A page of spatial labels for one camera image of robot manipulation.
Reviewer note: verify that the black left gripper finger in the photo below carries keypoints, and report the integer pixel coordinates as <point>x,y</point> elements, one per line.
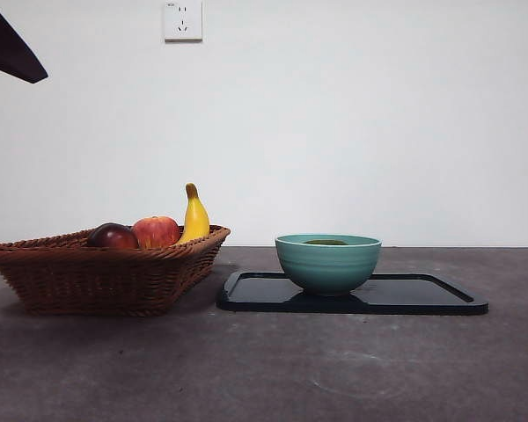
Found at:
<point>6,44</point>

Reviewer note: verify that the green avocado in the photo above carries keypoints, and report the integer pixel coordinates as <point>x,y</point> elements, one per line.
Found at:
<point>324,241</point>

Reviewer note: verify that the teal ceramic bowl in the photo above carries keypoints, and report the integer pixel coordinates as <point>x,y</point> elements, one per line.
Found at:
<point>327,268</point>

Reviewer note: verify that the dark red apple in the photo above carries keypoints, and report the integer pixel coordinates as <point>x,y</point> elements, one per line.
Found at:
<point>112,237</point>

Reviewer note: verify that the red yellow apple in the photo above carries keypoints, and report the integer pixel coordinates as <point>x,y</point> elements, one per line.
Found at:
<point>158,230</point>

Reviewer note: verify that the brown wicker basket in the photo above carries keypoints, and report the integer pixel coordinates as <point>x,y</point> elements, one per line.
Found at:
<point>92,281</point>

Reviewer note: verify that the yellow banana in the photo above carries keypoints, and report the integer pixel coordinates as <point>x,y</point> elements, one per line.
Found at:
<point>196,220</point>

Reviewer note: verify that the dark rectangular tray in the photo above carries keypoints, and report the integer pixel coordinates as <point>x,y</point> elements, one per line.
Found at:
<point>405,296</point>

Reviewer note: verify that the white wall socket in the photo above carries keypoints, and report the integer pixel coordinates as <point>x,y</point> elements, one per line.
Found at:
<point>183,21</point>

